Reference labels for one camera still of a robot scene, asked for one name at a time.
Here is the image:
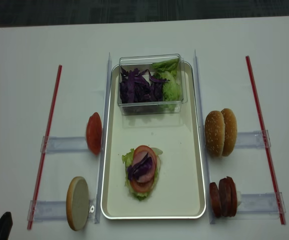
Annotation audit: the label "sesame bun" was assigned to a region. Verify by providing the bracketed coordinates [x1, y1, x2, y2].
[204, 110, 225, 158]
[221, 108, 238, 157]

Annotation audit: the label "tomato slice upright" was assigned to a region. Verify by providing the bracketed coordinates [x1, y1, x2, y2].
[85, 112, 102, 155]

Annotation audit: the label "green lettuce in box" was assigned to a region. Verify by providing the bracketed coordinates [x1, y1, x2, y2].
[149, 58, 181, 102]

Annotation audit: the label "dark red meat slice middle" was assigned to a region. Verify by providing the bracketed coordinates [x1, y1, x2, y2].
[218, 178, 232, 217]

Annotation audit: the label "dark red meat slice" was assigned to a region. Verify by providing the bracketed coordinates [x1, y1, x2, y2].
[209, 182, 222, 218]
[226, 176, 238, 217]
[218, 178, 232, 217]

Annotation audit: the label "dark red meat slice front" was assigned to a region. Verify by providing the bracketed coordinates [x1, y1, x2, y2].
[209, 182, 222, 218]

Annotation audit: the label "dark red meat slice back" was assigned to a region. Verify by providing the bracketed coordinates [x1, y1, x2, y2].
[226, 176, 238, 217]

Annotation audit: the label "shredded purple cabbage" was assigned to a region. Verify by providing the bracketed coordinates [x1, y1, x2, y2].
[119, 67, 169, 104]

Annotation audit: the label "clear plastic salad box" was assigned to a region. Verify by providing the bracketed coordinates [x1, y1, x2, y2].
[117, 53, 187, 115]

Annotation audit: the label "stacked burger fillings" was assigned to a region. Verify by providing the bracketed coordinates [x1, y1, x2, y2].
[121, 145, 163, 201]

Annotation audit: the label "cream metal tray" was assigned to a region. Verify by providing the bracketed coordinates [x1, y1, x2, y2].
[101, 62, 206, 220]

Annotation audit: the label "left red strip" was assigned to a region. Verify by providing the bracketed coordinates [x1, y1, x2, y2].
[27, 65, 63, 231]

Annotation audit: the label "red strip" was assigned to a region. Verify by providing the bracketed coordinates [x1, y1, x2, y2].
[245, 55, 286, 225]
[27, 65, 63, 231]

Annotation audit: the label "clear holder upper left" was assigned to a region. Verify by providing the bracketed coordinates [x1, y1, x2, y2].
[40, 136, 89, 154]

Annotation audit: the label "clear holder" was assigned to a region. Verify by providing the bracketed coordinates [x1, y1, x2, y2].
[236, 191, 286, 215]
[40, 136, 89, 154]
[235, 130, 271, 149]
[27, 199, 100, 224]

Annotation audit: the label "bun bottom upright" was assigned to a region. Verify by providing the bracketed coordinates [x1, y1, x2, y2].
[66, 176, 89, 231]

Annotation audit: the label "clear holder upper right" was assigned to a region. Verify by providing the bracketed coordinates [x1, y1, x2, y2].
[235, 130, 271, 149]

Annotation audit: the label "right red strip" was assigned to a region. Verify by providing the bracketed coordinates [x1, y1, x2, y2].
[245, 55, 286, 225]

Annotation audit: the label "clear holder lower left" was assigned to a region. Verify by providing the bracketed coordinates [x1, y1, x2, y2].
[27, 199, 100, 224]

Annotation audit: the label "clear holder lower right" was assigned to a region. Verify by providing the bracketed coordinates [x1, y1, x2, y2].
[236, 191, 286, 215]

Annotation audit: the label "black object corner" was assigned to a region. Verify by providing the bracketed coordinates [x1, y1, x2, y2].
[0, 211, 13, 240]

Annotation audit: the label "left long clear rail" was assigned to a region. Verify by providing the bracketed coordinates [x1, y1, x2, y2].
[93, 53, 112, 224]

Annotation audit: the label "long clear rail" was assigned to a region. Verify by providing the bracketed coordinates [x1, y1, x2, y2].
[93, 53, 112, 224]
[193, 49, 216, 225]

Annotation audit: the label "right long clear rail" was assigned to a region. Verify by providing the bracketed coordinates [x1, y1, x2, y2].
[193, 49, 216, 225]

